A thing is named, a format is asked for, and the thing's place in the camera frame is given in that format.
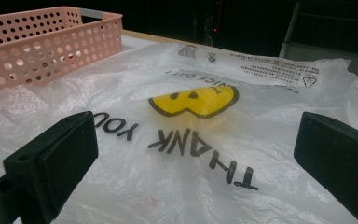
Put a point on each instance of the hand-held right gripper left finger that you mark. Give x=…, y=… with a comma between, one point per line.
x=52, y=165

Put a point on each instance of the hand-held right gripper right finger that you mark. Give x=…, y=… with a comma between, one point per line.
x=338, y=155

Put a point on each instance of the clear plastic bag yellow smiley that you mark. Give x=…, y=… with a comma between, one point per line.
x=199, y=161

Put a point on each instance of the pink perforated plastic basket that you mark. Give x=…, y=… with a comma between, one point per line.
x=59, y=46

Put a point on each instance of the desk with white metal frame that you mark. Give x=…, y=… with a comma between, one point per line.
x=289, y=31

